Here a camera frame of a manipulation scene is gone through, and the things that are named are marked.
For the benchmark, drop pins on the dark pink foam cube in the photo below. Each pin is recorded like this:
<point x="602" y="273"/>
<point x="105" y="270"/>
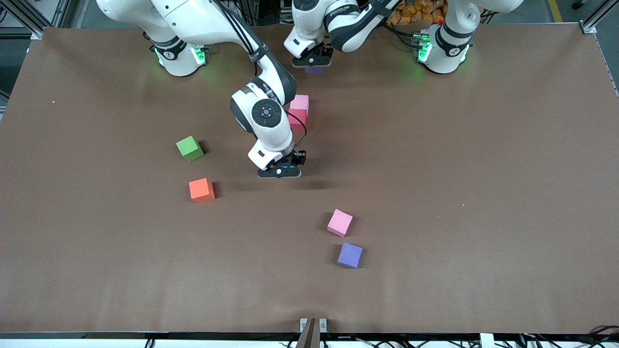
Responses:
<point x="299" y="120"/>

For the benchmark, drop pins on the orange snack bags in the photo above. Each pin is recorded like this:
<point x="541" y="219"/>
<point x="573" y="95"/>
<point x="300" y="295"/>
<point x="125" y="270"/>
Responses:
<point x="416" y="12"/>

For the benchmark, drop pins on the metal mounting bracket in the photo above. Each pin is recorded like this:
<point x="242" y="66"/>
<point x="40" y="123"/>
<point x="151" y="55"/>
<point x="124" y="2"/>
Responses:
<point x="302" y="323"/>

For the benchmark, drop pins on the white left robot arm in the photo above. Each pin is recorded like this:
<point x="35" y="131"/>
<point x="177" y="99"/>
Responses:
<point x="449" y="29"/>

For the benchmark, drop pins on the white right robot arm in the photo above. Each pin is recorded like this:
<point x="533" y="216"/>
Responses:
<point x="265" y="112"/>

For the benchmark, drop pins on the brown table cover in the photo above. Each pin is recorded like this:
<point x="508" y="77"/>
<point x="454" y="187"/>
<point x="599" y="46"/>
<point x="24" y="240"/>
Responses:
<point x="145" y="266"/>

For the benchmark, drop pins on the purple foam cube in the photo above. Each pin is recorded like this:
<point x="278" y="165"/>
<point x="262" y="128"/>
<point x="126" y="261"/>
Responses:
<point x="314" y="70"/>
<point x="349" y="254"/>

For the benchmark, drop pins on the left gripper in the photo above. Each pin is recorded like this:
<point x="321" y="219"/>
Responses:
<point x="327" y="50"/>

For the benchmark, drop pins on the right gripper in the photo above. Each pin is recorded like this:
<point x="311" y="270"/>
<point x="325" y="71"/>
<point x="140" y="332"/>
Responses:
<point x="298" y="157"/>

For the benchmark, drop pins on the green foam cube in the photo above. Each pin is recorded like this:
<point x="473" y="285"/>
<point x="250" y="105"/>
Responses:
<point x="189" y="147"/>

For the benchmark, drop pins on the brown wooden bar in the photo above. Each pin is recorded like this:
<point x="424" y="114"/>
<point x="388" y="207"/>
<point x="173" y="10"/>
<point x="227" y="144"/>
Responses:
<point x="308" y="338"/>

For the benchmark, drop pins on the orange foam cube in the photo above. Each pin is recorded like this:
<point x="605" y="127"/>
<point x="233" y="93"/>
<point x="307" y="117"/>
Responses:
<point x="200" y="189"/>

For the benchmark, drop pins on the aluminium frame profile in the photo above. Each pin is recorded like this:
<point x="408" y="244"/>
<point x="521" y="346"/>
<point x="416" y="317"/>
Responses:
<point x="587" y="28"/>
<point x="36" y="34"/>

